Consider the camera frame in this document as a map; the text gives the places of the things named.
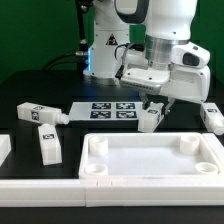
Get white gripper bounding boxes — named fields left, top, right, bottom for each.
left=120, top=66, right=210, bottom=115

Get white desk top tray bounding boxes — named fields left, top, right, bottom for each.
left=79, top=132, right=224, bottom=180

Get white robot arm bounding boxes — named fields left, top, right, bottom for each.
left=84, top=0, right=210, bottom=107

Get white marker plate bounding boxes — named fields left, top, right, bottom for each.
left=69, top=102, right=142, bottom=121

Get black cables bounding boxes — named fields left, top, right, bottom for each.
left=41, top=0, right=148, bottom=80

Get white front rail barrier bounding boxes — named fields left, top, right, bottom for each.
left=0, top=176, right=224, bottom=207

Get white left rail block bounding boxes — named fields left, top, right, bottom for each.
left=0, top=135, right=11, bottom=166

